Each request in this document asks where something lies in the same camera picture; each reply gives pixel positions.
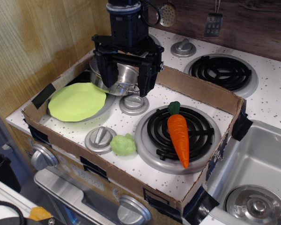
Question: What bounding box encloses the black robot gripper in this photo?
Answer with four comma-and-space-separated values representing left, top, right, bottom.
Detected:
92, 9, 164, 97

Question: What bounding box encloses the oven dial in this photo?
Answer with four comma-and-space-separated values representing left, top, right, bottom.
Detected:
117, 195, 152, 225
31, 143, 59, 171

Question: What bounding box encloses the steel pot lid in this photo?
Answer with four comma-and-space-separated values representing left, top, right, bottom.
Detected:
224, 185, 281, 225

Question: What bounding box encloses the light green plate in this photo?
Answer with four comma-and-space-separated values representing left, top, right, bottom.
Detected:
48, 82, 106, 122

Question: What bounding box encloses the silver knob centre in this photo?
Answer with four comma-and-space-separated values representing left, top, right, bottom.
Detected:
119, 94, 149, 116

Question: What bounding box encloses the silver knob front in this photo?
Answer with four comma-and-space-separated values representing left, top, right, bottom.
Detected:
84, 127, 117, 155

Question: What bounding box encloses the toy kitchen stove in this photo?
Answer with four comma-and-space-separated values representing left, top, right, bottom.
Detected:
7, 28, 281, 225

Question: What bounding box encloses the small steel pot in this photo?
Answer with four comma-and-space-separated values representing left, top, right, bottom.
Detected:
89, 59, 139, 96

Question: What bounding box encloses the black burner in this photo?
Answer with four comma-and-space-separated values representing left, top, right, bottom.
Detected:
135, 102, 221, 175
148, 34, 160, 45
184, 54, 259, 98

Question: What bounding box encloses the left oven dial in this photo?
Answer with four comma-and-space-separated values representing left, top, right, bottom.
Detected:
31, 143, 59, 171

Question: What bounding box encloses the hanging metal strainer spoon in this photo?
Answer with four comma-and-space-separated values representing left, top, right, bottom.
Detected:
158, 0, 177, 27

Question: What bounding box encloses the orange toy carrot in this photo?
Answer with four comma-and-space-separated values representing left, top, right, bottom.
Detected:
167, 101, 190, 169

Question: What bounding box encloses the oven door handle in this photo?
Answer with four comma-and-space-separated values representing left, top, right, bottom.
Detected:
34, 169, 114, 225

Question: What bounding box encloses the hanging metal spatula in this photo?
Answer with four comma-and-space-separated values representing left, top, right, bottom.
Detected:
204, 0, 223, 37

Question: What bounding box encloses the silver knob back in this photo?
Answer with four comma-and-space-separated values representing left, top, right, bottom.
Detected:
170, 38, 196, 58

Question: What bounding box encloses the back left black burner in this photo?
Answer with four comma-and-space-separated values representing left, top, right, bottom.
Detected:
148, 34, 160, 45

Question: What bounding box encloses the cardboard fence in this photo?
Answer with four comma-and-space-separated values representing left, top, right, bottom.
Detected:
23, 52, 245, 225

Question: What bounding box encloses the right oven dial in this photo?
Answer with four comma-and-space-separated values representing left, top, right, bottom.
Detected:
117, 195, 152, 225

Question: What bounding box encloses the back right black burner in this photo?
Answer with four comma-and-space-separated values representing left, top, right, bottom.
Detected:
184, 54, 259, 98

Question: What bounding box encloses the silver knob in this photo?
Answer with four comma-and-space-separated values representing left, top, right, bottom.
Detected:
119, 94, 149, 116
170, 38, 196, 58
84, 127, 117, 155

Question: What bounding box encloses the black cable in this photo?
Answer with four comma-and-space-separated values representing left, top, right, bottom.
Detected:
0, 200, 26, 225

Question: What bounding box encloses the steel sink basin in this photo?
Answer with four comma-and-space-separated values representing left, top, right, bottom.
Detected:
202, 120, 281, 225

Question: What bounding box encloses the green toy lettuce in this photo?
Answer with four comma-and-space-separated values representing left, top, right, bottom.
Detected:
110, 133, 137, 156

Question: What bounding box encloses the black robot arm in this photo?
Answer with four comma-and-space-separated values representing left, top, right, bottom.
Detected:
92, 0, 164, 97

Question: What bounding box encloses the front right black burner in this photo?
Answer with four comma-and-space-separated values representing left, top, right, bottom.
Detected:
135, 102, 221, 175

